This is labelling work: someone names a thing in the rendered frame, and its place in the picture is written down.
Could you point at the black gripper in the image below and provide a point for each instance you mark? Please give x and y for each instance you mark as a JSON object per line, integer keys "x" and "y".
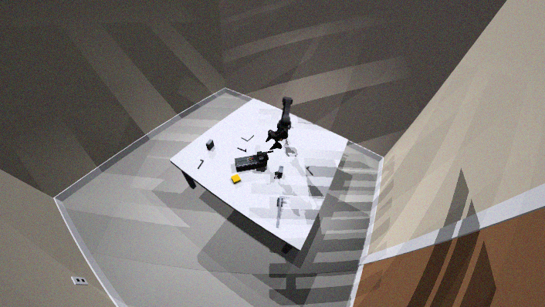
{"x": 276, "y": 144}

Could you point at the yellow block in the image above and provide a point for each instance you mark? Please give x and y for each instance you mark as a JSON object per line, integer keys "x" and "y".
{"x": 236, "y": 178}

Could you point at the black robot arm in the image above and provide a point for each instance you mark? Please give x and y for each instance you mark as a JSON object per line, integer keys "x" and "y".
{"x": 284, "y": 123}

